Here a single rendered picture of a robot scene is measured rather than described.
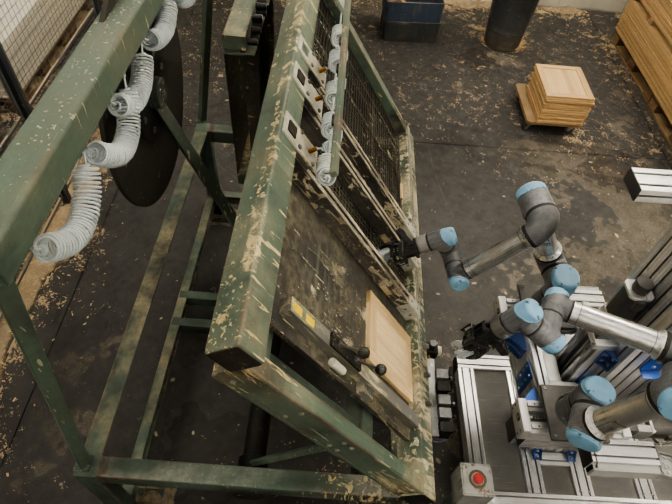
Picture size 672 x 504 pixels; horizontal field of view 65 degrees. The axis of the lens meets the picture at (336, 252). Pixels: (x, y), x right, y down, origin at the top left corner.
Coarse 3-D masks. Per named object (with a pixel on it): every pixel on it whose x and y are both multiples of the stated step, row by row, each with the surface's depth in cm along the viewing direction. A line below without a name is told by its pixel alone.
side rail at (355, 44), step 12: (324, 0) 266; (336, 0) 270; (336, 12) 271; (348, 36) 281; (348, 48) 286; (360, 48) 286; (360, 60) 291; (372, 72) 297; (372, 84) 303; (384, 96) 308; (384, 108) 315; (396, 108) 321; (396, 120) 321
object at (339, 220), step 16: (288, 112) 166; (304, 144) 170; (304, 160) 172; (304, 176) 177; (304, 192) 182; (320, 192) 182; (320, 208) 188; (336, 208) 189; (336, 224) 194; (352, 224) 200; (352, 240) 201; (368, 240) 209; (368, 256) 208; (368, 272) 216; (384, 272) 216; (400, 288) 227; (400, 304) 234; (416, 304) 241
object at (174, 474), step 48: (192, 144) 326; (384, 144) 337; (240, 192) 387; (144, 288) 258; (192, 288) 340; (96, 432) 213; (144, 432) 274; (96, 480) 205; (144, 480) 203; (192, 480) 203; (240, 480) 204; (288, 480) 206; (336, 480) 207
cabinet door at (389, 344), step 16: (368, 304) 207; (368, 320) 202; (384, 320) 216; (368, 336) 198; (384, 336) 211; (400, 336) 227; (384, 352) 206; (400, 352) 222; (400, 368) 217; (400, 384) 211
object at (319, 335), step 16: (288, 304) 149; (288, 320) 152; (304, 320) 153; (320, 336) 159; (336, 352) 165; (352, 368) 173; (368, 368) 183; (368, 384) 182; (384, 384) 192; (384, 400) 192; (400, 400) 201; (400, 416) 202; (416, 416) 211
